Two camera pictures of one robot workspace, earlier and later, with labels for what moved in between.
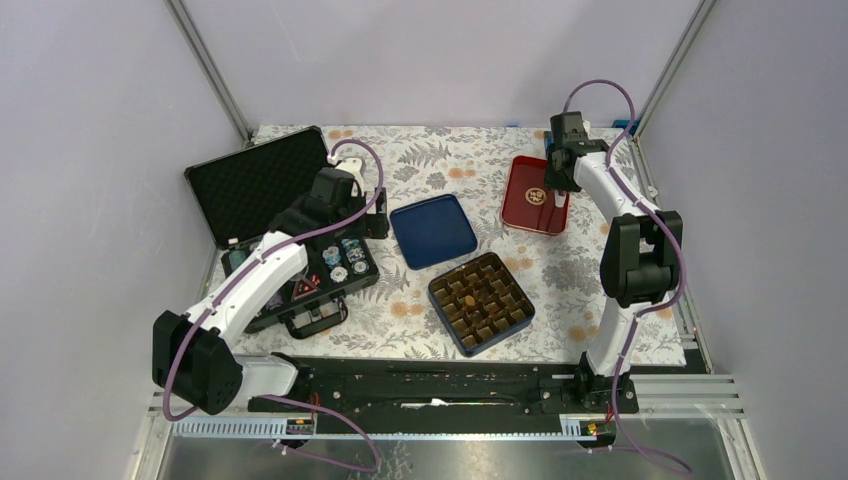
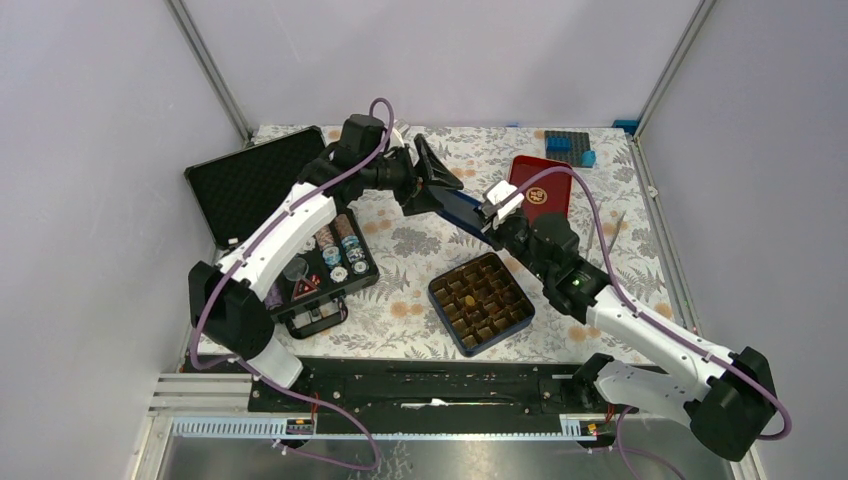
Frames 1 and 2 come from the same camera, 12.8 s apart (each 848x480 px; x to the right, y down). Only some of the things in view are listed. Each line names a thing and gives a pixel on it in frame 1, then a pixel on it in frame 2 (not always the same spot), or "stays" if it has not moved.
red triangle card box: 303,288 stays
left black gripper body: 368,226 -> 396,174
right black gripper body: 558,180 -> 516,240
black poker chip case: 242,194 stays
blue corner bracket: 622,124 stays
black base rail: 458,391 stays
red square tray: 528,204 stays
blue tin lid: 433,231 -> 460,207
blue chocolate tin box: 481,302 stays
